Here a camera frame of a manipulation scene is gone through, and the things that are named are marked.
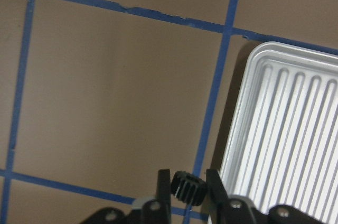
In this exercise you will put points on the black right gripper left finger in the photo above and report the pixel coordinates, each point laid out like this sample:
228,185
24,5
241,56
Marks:
164,194

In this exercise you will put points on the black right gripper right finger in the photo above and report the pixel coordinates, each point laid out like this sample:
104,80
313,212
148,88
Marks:
219,204

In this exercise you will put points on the small black bearing gear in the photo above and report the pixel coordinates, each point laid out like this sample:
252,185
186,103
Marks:
188,188

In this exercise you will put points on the ribbed silver metal tray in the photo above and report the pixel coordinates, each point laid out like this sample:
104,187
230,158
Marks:
282,143

